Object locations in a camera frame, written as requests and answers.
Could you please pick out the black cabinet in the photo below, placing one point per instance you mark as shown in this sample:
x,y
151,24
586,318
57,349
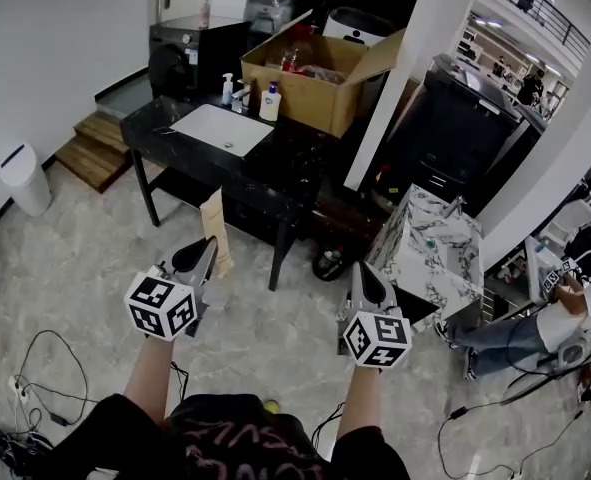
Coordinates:
x,y
465,133

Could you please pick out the small white spray bottle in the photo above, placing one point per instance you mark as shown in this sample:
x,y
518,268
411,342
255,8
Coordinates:
x,y
227,90

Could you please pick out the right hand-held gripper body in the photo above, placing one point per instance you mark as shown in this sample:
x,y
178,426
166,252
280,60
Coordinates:
x,y
375,340

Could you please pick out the chrome faucet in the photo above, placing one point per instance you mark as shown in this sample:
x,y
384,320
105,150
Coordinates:
x,y
455,207
241,95

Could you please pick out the white soap pump bottle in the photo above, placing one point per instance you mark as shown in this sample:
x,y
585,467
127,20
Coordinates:
x,y
270,105

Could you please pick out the black sneaker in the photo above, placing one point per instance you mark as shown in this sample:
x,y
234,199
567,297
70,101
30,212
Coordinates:
x,y
15,448

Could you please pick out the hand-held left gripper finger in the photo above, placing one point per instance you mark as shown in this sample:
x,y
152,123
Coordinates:
x,y
175,254
209,268

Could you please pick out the black metal railing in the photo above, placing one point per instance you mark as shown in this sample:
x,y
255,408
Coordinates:
x,y
550,10

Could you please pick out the white rectangular sink basin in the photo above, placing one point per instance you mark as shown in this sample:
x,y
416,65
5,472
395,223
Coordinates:
x,y
220,128

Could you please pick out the person's left forearm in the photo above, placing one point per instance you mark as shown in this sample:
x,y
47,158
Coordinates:
x,y
147,373

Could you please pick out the wooden steps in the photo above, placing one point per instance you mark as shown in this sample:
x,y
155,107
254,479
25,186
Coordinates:
x,y
95,148

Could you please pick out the white marble sink cabinet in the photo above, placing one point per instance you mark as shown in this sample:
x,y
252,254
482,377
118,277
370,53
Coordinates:
x,y
425,258

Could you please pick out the black bucket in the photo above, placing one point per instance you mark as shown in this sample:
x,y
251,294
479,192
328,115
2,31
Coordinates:
x,y
330,265

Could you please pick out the brown paper strip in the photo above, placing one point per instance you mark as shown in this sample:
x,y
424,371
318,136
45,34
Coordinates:
x,y
215,228

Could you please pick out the clear plastic bottle red label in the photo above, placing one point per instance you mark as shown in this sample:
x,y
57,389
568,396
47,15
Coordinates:
x,y
297,50

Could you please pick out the white appliance black icon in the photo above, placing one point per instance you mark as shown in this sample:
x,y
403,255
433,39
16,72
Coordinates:
x,y
360,25

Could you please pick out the clear plastic bag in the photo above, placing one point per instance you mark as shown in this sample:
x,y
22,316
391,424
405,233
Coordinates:
x,y
325,74

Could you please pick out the black washing machine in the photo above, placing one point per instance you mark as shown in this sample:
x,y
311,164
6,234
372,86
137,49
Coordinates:
x,y
200,53

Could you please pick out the clear water jug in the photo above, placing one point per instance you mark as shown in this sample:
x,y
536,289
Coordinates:
x,y
272,10

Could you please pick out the large open cardboard box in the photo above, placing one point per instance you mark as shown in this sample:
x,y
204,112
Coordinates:
x,y
305,100

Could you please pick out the pink bottle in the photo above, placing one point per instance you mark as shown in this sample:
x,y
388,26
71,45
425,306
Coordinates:
x,y
205,15

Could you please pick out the person's black printed shirt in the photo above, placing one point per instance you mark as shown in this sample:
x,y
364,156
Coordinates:
x,y
225,443

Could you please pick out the person's right forearm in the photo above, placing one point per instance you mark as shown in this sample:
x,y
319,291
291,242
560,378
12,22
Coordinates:
x,y
360,398

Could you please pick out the person's yellow shoe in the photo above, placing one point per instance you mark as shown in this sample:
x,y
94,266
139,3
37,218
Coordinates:
x,y
272,406

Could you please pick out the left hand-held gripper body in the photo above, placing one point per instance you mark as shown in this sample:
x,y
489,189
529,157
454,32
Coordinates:
x,y
157,303

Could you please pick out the white power strip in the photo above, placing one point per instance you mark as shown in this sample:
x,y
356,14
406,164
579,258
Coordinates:
x,y
17,388

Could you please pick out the black marble vanity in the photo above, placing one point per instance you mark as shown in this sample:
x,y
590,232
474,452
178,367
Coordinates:
x,y
285,168

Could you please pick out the white trash bin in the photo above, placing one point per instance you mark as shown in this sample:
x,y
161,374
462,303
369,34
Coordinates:
x,y
25,178

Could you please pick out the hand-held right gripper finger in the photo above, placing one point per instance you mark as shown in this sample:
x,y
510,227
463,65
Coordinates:
x,y
391,299
357,293

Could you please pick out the grey round device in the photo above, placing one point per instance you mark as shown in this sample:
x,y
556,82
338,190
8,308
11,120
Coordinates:
x,y
574,353

